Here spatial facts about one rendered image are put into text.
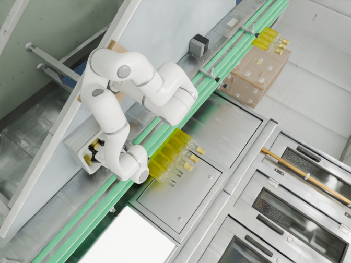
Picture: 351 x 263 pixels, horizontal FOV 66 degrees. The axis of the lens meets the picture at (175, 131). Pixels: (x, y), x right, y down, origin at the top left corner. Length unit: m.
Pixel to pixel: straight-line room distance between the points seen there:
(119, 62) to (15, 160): 1.13
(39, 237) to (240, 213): 0.95
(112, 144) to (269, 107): 5.06
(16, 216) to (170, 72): 0.83
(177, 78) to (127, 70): 0.21
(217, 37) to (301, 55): 5.44
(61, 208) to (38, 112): 0.75
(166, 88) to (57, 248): 0.81
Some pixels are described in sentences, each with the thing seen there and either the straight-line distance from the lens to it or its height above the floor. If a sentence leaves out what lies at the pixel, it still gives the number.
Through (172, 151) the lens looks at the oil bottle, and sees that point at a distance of 1.38.
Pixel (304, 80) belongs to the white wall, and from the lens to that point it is 6.58.
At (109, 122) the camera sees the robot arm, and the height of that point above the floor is 0.97.
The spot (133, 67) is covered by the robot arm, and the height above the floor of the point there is 0.97.
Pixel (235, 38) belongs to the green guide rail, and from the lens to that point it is 1.80.
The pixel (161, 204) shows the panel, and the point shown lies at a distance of 1.45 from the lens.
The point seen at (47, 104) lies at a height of 0.16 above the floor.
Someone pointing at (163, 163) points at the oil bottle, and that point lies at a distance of 1.35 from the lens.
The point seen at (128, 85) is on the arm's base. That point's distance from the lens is 1.05.
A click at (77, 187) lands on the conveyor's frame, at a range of 1.34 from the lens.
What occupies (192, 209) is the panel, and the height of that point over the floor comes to 1.27.
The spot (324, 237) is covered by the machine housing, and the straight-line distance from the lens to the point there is 1.68.
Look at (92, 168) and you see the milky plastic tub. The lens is 1.28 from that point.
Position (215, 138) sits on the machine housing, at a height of 1.14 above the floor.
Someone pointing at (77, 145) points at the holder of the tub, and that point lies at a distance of 1.10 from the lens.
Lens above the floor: 1.37
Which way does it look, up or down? 16 degrees down
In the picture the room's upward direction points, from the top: 124 degrees clockwise
